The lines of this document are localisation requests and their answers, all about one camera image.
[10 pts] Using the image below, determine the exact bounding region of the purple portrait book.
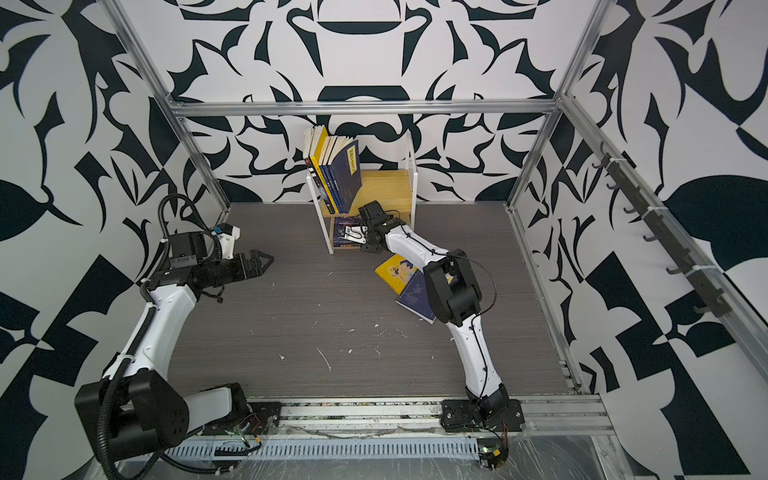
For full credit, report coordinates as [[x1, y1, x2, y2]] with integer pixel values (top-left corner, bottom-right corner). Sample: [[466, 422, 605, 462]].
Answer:
[[331, 216, 363, 249]]

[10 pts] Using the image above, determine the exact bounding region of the small yellow cartoon book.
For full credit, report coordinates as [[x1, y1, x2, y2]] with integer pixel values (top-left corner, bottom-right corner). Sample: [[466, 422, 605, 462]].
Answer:
[[375, 254, 418, 295]]

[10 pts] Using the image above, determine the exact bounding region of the blue book yellow label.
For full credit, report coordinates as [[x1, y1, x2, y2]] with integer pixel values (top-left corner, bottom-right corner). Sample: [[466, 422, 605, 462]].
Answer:
[[320, 136, 342, 214], [396, 270, 436, 324], [333, 136, 362, 213]]

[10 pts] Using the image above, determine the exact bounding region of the large yellow book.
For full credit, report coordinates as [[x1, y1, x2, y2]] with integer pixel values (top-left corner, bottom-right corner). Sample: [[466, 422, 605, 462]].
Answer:
[[309, 125, 336, 214]]

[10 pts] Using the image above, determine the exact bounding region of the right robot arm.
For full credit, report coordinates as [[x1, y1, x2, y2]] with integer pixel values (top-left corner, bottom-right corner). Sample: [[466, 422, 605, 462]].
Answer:
[[358, 201, 509, 428]]

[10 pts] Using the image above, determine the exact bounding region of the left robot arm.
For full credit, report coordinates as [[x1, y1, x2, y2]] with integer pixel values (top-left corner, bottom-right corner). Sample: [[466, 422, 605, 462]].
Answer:
[[74, 193, 275, 479]]

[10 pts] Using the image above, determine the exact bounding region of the wooden white-framed bookshelf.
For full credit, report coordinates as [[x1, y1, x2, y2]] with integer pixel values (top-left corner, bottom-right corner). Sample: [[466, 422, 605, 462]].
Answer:
[[300, 131, 419, 255]]

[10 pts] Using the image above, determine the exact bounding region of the small green-lit electronics box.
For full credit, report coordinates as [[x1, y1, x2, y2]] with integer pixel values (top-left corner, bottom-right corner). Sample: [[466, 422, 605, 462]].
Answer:
[[477, 436, 509, 470]]

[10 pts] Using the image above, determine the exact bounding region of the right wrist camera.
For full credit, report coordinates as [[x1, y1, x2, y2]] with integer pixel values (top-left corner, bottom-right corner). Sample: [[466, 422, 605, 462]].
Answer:
[[343, 225, 367, 245]]

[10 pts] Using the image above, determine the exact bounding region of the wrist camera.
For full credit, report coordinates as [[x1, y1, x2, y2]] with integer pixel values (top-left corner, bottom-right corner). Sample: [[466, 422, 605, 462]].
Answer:
[[343, 225, 367, 245], [212, 223, 241, 260]]

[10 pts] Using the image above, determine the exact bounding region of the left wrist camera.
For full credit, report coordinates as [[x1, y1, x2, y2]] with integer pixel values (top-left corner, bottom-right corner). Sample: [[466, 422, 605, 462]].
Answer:
[[212, 223, 241, 260]]

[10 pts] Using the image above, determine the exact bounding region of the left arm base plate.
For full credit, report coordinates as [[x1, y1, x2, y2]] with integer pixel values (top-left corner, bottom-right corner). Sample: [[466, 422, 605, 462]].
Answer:
[[236, 401, 283, 437]]

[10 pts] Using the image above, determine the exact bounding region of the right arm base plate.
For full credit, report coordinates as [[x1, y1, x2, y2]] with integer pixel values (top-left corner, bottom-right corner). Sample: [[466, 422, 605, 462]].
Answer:
[[439, 399, 525, 434]]

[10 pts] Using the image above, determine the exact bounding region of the aluminium front rail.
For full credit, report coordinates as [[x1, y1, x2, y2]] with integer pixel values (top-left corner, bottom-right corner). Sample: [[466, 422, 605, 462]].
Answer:
[[95, 393, 631, 463]]

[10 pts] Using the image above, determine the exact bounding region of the wall hook rail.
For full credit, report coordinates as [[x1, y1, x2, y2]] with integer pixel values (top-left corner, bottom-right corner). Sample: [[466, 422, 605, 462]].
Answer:
[[593, 143, 733, 318]]

